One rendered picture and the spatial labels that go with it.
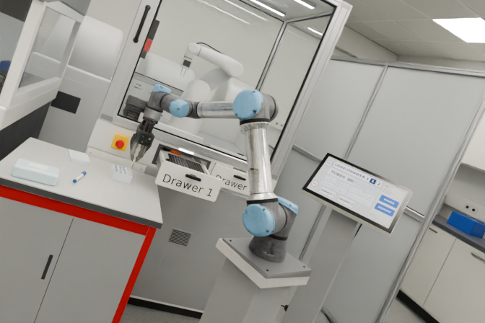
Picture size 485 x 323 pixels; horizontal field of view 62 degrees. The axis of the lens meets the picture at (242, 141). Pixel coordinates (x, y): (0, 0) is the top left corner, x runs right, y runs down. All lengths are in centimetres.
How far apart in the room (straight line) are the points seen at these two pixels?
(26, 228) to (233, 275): 78
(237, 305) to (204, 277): 81
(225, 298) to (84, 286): 54
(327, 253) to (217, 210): 67
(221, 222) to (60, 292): 94
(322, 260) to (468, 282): 203
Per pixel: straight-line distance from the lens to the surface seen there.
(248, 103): 146
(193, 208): 224
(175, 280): 241
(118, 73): 207
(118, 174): 187
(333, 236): 239
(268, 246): 159
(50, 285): 174
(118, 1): 518
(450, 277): 431
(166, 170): 180
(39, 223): 163
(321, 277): 246
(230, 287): 167
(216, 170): 217
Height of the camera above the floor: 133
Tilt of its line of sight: 6 degrees down
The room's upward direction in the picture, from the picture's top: 23 degrees clockwise
